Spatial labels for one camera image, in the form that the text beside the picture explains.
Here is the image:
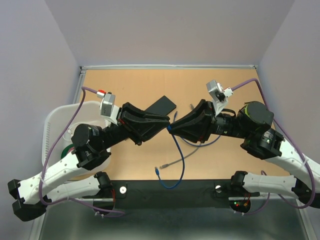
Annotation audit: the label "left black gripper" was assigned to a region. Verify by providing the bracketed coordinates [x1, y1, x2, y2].
[100, 102, 171, 150]

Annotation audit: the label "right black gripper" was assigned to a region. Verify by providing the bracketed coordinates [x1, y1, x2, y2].
[169, 97, 251, 142]

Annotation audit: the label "light blue ethernet cable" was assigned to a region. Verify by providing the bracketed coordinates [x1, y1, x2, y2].
[153, 126, 186, 190]

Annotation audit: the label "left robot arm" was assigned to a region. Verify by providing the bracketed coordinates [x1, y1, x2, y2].
[7, 102, 170, 222]

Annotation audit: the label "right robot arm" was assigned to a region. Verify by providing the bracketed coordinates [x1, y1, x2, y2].
[168, 99, 320, 208]

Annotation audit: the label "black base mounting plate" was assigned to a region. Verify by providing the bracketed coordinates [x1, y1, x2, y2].
[93, 179, 260, 211]

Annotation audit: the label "white plastic basket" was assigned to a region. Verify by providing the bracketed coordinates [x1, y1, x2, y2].
[41, 100, 110, 167]

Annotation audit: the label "grey ethernet cable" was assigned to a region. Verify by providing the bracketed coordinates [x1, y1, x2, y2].
[159, 102, 201, 170]

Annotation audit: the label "black network switch far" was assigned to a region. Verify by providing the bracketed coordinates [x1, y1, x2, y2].
[145, 95, 177, 116]

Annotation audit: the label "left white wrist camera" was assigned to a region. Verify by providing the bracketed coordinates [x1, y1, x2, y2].
[100, 92, 120, 125]

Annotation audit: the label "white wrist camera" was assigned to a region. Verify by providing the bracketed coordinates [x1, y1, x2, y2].
[100, 92, 120, 125]
[206, 80, 233, 117]

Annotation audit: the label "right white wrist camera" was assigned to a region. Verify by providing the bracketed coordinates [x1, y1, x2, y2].
[206, 80, 233, 117]

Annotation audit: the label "white usb cable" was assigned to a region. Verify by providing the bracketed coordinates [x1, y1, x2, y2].
[62, 119, 101, 142]

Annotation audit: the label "coiled coloured cable spools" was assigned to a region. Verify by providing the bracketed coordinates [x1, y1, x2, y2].
[60, 144, 74, 159]

